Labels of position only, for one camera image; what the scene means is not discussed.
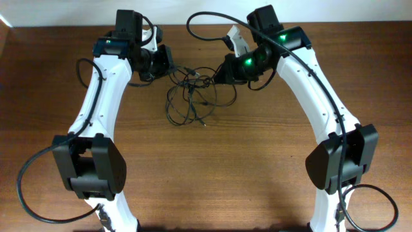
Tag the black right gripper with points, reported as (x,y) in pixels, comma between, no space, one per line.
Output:
(235,75)

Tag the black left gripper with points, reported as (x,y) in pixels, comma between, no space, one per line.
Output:
(165,60)

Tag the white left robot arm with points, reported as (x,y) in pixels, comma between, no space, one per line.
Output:
(88,161)

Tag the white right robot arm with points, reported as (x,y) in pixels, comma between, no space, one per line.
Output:
(345,147)

